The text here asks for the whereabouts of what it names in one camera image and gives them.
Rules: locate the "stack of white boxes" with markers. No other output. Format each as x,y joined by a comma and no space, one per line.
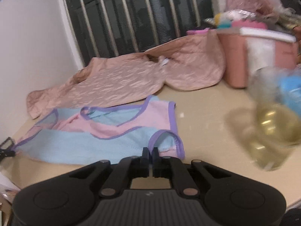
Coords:
218,4

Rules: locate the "pink blue purple-trimmed vest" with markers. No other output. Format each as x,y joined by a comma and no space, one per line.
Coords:
70,143

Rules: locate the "mauve fluffy cloth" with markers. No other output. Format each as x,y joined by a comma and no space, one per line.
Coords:
258,1

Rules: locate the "magenta flat box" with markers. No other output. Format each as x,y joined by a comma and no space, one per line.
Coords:
197,31

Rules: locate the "yellow white plush toy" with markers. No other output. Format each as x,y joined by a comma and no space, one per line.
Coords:
222,20

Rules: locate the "pink quilted jacket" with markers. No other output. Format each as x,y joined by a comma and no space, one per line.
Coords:
117,82

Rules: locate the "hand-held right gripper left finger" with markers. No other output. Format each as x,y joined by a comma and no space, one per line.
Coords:
146,155

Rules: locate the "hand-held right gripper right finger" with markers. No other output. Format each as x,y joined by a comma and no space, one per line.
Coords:
155,155

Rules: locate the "pink cushion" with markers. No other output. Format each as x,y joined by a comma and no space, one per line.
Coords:
232,0

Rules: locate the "clear yellowish bottle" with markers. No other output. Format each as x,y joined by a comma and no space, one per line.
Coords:
272,127

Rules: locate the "pink storage box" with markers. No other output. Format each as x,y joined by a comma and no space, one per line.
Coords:
235,61

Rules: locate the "metal window grille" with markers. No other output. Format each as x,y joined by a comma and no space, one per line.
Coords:
131,16

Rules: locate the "black rectangular frame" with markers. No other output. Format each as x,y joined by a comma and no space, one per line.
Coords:
7,146

